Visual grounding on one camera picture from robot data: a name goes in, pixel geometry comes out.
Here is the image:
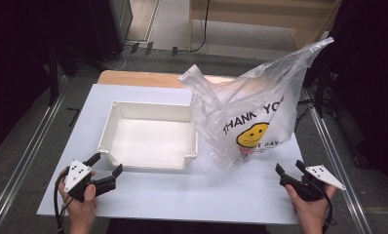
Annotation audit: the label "person's left hand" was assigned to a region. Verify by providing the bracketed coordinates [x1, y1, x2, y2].
[58, 168, 98, 228]

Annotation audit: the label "black metal stand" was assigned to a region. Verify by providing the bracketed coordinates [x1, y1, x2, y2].
[48, 47, 59, 106]

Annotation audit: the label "white plastic bin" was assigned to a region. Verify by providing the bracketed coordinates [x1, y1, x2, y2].
[97, 100, 199, 172]

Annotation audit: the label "black floor cables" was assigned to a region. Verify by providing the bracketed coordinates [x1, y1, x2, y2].
[293, 98, 317, 133]

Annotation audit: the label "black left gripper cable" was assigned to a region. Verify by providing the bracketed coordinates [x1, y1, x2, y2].
[53, 170, 69, 234]

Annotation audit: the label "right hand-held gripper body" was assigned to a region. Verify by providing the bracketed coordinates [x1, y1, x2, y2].
[279, 165, 347, 203]

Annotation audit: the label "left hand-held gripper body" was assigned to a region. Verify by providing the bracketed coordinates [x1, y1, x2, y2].
[63, 159, 118, 203]

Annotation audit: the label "black tripod stand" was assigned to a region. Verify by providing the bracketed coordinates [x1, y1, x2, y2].
[303, 61, 330, 119]

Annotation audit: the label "person's right hand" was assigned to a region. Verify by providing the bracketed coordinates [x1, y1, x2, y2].
[284, 184, 337, 234]

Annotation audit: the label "clear printed plastic bag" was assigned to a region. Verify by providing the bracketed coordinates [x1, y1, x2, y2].
[177, 36, 335, 174]

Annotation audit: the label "white board sheet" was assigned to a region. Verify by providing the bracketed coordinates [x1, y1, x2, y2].
[36, 83, 305, 226]

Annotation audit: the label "metal floor rail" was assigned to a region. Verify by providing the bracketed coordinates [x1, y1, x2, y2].
[0, 76, 68, 234]
[303, 87, 375, 234]

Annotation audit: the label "wooden table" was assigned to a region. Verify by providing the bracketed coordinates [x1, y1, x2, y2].
[97, 69, 235, 90]

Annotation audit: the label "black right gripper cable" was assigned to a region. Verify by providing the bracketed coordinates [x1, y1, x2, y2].
[318, 189, 334, 234]

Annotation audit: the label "black hanging power cable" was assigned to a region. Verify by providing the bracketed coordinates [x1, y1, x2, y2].
[172, 0, 212, 57]

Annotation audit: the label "light wooden shelf unit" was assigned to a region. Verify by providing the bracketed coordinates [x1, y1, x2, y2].
[188, 0, 342, 61]

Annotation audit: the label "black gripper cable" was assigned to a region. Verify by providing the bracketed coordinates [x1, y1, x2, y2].
[318, 189, 334, 234]
[53, 170, 69, 234]

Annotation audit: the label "dark cabinet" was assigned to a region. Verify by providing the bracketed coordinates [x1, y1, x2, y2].
[88, 0, 134, 62]

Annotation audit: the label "white floor cable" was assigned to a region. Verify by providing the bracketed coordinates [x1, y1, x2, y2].
[108, 45, 133, 71]

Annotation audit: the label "dark curtain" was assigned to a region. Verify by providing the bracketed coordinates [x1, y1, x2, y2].
[0, 0, 96, 155]
[312, 0, 388, 194]

